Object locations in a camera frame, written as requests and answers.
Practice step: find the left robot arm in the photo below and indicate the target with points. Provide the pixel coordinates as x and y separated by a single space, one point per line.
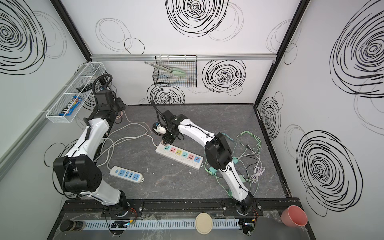
77 171

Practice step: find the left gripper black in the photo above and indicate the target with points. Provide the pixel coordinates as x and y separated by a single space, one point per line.
105 98

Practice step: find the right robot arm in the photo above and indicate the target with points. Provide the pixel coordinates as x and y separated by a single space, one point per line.
217 151

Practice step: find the black wire wall basket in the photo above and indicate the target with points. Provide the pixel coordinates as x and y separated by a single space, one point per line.
187 63

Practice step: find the white multicolour power strip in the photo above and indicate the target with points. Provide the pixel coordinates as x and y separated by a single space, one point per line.
181 156

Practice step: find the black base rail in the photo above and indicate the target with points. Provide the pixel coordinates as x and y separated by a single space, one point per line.
225 207

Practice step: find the green charger plug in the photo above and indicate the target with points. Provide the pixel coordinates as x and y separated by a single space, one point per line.
212 171

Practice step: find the white wire wall shelf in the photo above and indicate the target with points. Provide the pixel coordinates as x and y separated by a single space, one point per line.
87 73

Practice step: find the pink plastic cup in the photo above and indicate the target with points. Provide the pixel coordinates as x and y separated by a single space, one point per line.
294 216

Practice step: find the white slotted cable duct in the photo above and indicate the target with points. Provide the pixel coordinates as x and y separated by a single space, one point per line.
93 225

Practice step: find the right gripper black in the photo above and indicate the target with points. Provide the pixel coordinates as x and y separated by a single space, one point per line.
168 136

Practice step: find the black cylindrical jar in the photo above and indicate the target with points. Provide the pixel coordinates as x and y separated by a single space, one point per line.
72 226

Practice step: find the blue candy packet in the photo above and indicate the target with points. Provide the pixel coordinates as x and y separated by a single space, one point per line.
71 106

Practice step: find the green kitchen tongs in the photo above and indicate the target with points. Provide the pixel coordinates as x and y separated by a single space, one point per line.
173 71

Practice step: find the beige round lid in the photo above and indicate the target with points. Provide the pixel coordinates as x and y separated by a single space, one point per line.
204 223

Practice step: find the black remote control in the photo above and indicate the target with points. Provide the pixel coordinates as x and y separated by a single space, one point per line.
85 88

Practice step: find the white blue power strip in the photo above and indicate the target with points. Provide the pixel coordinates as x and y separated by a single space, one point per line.
128 175

